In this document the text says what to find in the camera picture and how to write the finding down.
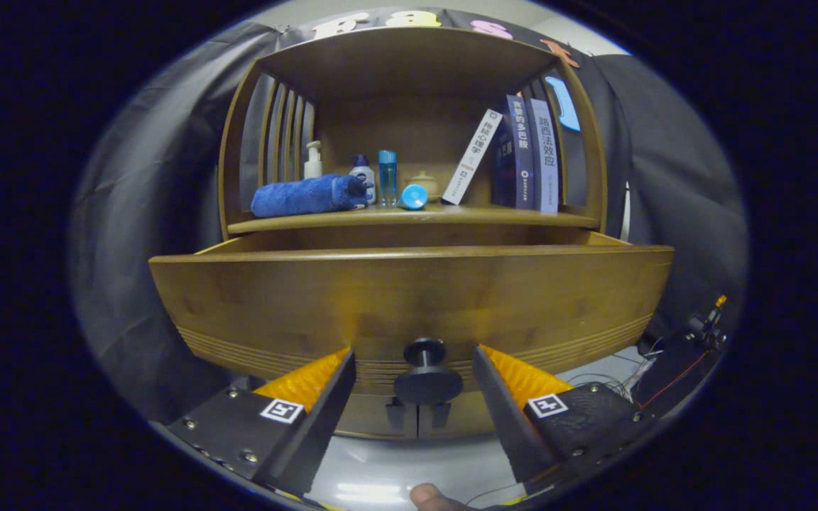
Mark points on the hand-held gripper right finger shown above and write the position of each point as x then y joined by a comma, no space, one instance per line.
508,419

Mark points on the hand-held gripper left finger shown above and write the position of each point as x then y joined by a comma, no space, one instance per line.
317,426

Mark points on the wooden drawer with black knob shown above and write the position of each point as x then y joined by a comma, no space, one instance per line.
309,298

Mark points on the blue and white tube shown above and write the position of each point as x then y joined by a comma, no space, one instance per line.
414,196

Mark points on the wooden countertop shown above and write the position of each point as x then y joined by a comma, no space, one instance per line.
494,215

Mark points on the wooden cabinet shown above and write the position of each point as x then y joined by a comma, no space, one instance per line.
409,71

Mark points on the black equipment with orange tip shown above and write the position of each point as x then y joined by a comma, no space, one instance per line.
672,376

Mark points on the blue folded towel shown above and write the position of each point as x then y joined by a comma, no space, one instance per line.
302,196

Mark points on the white bottle with blue cap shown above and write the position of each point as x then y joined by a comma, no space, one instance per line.
365,181

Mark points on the beige lidded teacup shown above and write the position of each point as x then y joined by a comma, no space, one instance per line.
427,181

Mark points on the clear blue bottle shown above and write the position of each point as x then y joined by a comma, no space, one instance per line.
388,177

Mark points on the white pump bottle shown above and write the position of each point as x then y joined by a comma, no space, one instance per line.
313,165

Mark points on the white book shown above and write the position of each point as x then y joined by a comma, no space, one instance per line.
473,156

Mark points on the lavender book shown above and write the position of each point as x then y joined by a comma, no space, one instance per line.
545,156

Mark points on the dark blue book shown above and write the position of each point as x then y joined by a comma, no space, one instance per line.
522,152

